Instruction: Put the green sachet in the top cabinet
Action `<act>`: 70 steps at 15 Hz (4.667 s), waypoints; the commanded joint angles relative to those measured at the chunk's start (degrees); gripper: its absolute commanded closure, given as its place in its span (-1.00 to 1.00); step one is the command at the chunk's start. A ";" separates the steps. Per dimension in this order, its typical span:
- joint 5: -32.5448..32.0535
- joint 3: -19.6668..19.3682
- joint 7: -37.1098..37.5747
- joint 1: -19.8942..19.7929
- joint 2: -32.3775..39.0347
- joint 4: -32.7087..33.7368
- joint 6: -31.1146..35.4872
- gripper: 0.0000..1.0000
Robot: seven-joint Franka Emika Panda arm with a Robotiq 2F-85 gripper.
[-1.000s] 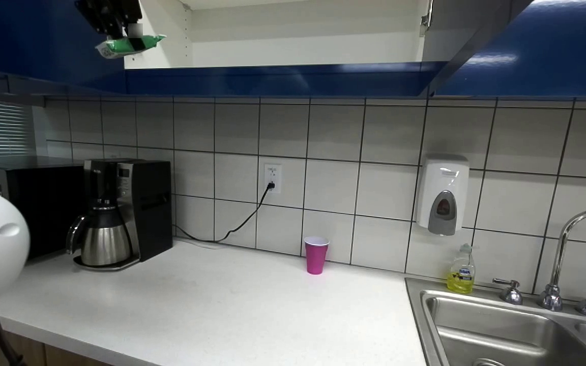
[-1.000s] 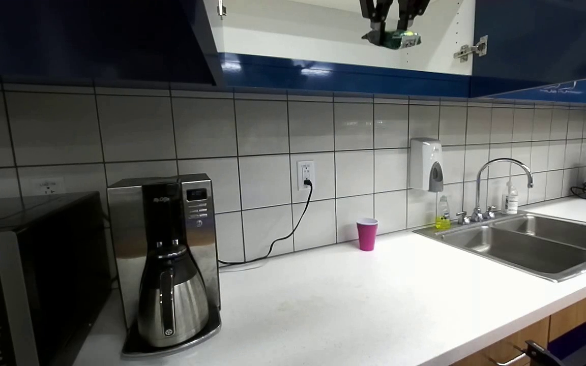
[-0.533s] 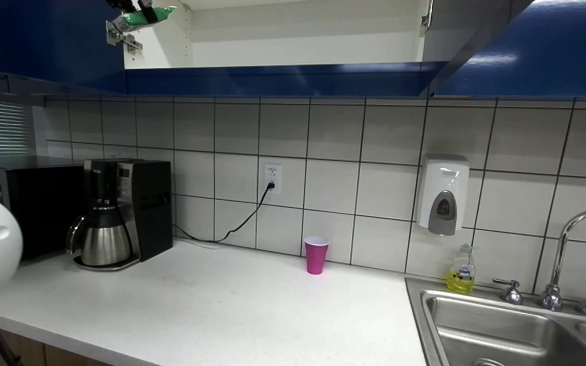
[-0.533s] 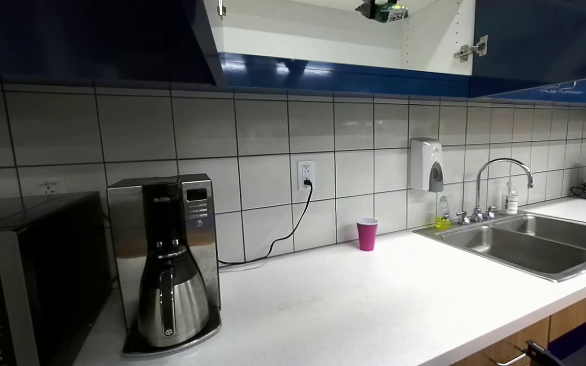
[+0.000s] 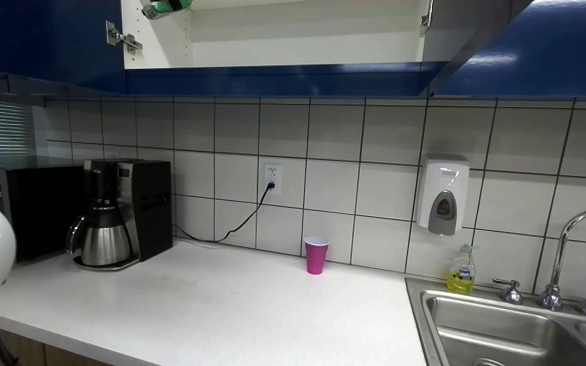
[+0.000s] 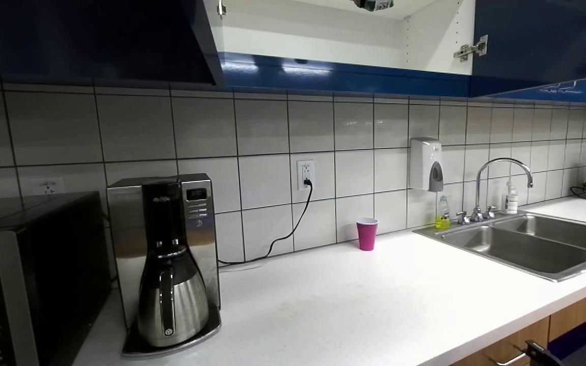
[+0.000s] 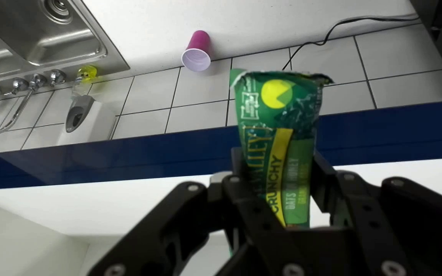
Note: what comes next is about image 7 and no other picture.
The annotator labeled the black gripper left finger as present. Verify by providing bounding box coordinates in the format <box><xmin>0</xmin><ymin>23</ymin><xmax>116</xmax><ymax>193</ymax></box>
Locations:
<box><xmin>88</xmin><ymin>146</ymin><xmax>317</xmax><ymax>276</ymax></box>

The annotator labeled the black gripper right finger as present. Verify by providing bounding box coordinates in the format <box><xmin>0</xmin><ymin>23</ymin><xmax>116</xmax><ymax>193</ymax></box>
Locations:
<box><xmin>309</xmin><ymin>152</ymin><xmax>442</xmax><ymax>276</ymax></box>

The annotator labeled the green snack sachet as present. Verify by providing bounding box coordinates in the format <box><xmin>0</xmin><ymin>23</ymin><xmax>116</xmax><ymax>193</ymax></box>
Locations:
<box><xmin>229</xmin><ymin>68</ymin><xmax>335</xmax><ymax>230</ymax></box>

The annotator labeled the white cabinet with blue trim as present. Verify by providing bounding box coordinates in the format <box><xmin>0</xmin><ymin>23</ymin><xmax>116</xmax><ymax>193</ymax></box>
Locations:
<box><xmin>0</xmin><ymin>98</ymin><xmax>442</xmax><ymax>276</ymax></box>

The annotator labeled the pink plastic cup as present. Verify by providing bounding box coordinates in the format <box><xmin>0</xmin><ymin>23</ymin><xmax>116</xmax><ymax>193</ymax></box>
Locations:
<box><xmin>180</xmin><ymin>28</ymin><xmax>214</xmax><ymax>74</ymax></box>

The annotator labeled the chrome sink faucet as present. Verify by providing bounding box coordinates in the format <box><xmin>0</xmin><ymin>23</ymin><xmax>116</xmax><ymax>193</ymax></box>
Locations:
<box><xmin>0</xmin><ymin>68</ymin><xmax>71</xmax><ymax>138</ymax></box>

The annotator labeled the stainless steel sink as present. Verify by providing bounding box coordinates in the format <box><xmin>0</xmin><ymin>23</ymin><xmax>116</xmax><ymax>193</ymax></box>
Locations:
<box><xmin>0</xmin><ymin>0</ymin><xmax>132</xmax><ymax>94</ymax></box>

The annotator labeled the white wall soap dispenser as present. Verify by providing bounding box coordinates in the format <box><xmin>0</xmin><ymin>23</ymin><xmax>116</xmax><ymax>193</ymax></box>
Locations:
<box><xmin>56</xmin><ymin>94</ymin><xmax>119</xmax><ymax>147</ymax></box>

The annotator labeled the black power cable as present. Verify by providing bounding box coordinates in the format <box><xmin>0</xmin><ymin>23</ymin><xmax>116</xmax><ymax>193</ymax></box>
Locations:
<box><xmin>281</xmin><ymin>14</ymin><xmax>422</xmax><ymax>72</ymax></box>

